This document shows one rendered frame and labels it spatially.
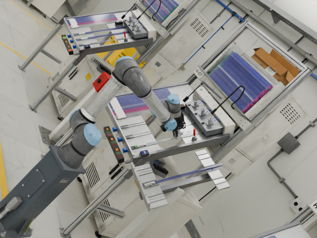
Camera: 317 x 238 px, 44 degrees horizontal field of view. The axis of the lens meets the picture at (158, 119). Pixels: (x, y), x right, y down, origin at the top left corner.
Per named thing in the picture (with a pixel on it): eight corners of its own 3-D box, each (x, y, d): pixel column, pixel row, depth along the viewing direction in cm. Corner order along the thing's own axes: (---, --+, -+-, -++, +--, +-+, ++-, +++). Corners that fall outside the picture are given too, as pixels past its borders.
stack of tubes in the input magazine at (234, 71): (242, 112, 266) (272, 84, 261) (207, 74, 302) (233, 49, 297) (250, 120, 275) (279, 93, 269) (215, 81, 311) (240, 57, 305)
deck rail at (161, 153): (133, 165, 250) (133, 158, 246) (132, 163, 252) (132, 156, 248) (229, 141, 274) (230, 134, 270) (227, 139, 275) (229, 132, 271)
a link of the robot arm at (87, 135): (74, 150, 209) (91, 133, 206) (68, 134, 218) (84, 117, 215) (90, 157, 217) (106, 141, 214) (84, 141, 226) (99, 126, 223)
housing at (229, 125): (222, 141, 275) (225, 126, 266) (191, 102, 309) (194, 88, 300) (232, 139, 277) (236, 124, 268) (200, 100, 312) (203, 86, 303)
